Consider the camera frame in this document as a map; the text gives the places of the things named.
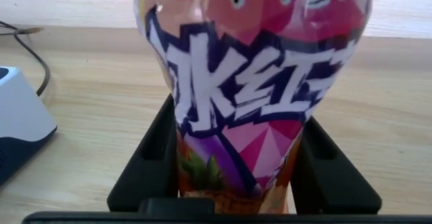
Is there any white barcode scanner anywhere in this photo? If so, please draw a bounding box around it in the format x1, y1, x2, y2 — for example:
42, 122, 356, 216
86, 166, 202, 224
0, 65, 58, 186

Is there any pink drink bottle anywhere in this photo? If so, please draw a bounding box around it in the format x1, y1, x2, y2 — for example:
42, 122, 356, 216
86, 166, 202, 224
133, 0, 376, 215

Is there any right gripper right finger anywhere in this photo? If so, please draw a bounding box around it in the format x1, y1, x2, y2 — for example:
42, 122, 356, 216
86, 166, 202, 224
290, 116, 383, 215

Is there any black cable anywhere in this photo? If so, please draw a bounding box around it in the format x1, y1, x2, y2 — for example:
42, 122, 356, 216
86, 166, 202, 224
0, 20, 51, 97

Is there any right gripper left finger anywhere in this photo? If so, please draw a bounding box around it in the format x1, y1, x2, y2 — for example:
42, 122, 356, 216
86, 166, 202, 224
107, 94, 180, 213

